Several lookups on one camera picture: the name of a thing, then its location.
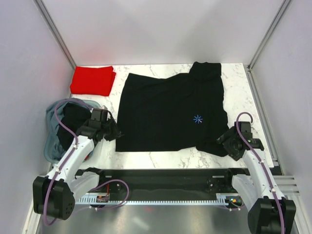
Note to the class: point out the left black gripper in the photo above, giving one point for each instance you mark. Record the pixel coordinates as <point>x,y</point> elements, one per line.
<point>116,132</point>

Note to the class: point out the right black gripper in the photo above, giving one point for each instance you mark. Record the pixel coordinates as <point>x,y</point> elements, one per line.
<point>234,153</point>

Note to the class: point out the blue plastic laundry basket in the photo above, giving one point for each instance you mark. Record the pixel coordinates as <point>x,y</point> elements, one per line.
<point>48,151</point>

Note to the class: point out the black t shirt with logo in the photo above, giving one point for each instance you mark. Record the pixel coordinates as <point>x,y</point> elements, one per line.
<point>175,113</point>

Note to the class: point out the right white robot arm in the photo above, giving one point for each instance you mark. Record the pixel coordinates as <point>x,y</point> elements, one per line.
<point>269,212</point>

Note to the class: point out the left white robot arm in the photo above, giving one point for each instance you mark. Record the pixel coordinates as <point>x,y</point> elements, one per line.
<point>55,194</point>

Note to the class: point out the black t shirt in basket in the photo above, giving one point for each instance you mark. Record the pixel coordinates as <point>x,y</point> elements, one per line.
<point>74,116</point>

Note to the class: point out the folded red t shirt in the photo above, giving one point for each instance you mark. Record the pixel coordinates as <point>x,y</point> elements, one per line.
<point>93,81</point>

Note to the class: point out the grey blue t shirt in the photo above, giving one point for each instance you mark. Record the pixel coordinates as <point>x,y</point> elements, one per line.
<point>52,117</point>

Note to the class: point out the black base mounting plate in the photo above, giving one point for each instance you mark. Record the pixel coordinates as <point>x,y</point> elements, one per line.
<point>166,184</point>

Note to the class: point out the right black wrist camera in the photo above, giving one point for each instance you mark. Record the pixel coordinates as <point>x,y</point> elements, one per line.
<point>244,128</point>

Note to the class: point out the white slotted cable duct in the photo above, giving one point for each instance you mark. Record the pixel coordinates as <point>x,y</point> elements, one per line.
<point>104,199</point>

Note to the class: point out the right aluminium frame post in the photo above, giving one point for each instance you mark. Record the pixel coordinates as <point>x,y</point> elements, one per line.
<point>269,33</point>

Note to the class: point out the aluminium frame post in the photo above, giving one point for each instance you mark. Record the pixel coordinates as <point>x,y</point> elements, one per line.
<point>269,33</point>
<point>54,30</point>

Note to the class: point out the left aluminium frame post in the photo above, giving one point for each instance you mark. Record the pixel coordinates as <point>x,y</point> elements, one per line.
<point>54,30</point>

